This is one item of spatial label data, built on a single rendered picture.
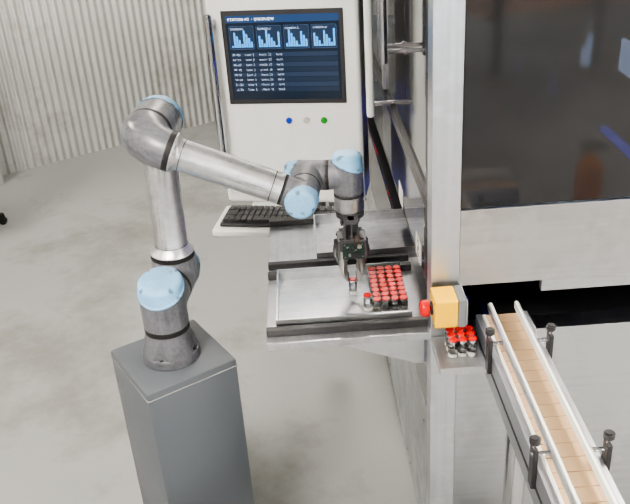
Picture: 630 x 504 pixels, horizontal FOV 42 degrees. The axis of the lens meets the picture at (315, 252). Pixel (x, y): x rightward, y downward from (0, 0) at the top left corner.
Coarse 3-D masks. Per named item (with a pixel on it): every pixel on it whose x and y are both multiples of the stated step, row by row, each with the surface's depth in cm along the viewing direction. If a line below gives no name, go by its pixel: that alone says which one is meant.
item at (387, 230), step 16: (400, 208) 255; (320, 224) 255; (336, 224) 255; (368, 224) 253; (384, 224) 253; (400, 224) 252; (320, 240) 246; (368, 240) 244; (384, 240) 243; (400, 240) 242; (320, 256) 232; (416, 256) 233
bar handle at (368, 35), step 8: (368, 0) 235; (368, 8) 236; (368, 16) 237; (368, 24) 238; (368, 32) 239; (368, 40) 241; (368, 48) 242; (368, 56) 243; (368, 64) 244; (368, 72) 245; (368, 80) 246; (368, 88) 247; (368, 96) 249; (368, 104) 250; (376, 104) 250; (384, 104) 250; (392, 104) 250; (368, 112) 251
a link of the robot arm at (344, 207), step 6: (336, 198) 200; (360, 198) 200; (366, 198) 202; (336, 204) 201; (342, 204) 200; (348, 204) 199; (354, 204) 199; (360, 204) 201; (336, 210) 202; (342, 210) 200; (348, 210) 200; (354, 210) 200; (360, 210) 201
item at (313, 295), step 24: (384, 264) 224; (288, 288) 221; (312, 288) 221; (336, 288) 220; (360, 288) 219; (288, 312) 210; (312, 312) 210; (336, 312) 209; (360, 312) 208; (384, 312) 202; (408, 312) 201
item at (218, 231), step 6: (252, 204) 292; (258, 204) 292; (264, 204) 292; (270, 204) 291; (276, 204) 291; (222, 216) 284; (216, 228) 275; (222, 228) 275; (228, 228) 275; (234, 228) 274; (240, 228) 274; (246, 228) 274; (252, 228) 274; (258, 228) 273; (264, 228) 273; (216, 234) 275; (222, 234) 275; (228, 234) 275; (234, 234) 274; (240, 234) 274; (246, 234) 274; (252, 234) 273; (258, 234) 273; (264, 234) 272
